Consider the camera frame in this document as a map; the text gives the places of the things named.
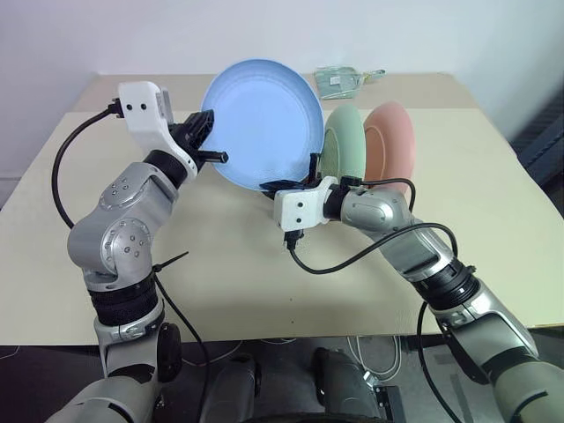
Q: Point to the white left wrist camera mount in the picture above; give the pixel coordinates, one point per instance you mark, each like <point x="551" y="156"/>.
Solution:
<point x="141" y="110"/>

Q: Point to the large blue plate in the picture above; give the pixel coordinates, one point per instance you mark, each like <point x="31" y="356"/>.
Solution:
<point x="264" y="123"/>

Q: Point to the black ribbed object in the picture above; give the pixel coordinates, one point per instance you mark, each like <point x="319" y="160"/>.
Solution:
<point x="544" y="141"/>

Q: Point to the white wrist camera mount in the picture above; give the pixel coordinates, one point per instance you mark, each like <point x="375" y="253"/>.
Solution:
<point x="299" y="207"/>
<point x="141" y="110"/>

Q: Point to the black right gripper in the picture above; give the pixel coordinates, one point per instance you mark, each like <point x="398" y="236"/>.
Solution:
<point x="284" y="185"/>

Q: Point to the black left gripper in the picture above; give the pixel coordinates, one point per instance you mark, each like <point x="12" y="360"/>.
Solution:
<point x="185" y="133"/>

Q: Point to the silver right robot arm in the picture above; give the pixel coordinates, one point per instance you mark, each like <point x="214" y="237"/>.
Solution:
<point x="374" y="211"/>

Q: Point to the small black box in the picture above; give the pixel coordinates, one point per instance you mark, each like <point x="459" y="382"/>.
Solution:
<point x="390" y="403"/>

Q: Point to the pink plate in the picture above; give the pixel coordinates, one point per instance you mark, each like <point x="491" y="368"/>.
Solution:
<point x="392" y="145"/>

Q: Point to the clear plastic bag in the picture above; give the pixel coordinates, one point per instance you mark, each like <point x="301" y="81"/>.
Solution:
<point x="337" y="81"/>

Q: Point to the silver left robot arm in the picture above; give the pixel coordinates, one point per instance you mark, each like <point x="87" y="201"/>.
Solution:
<point x="128" y="207"/>

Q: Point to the green plate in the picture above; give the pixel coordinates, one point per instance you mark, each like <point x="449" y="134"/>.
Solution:
<point x="346" y="141"/>

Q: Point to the dark grey rounded shape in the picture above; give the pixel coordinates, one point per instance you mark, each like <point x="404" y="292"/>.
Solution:
<point x="343" y="388"/>
<point x="235" y="388"/>

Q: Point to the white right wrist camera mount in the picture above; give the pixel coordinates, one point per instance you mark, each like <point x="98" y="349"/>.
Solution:
<point x="299" y="207"/>

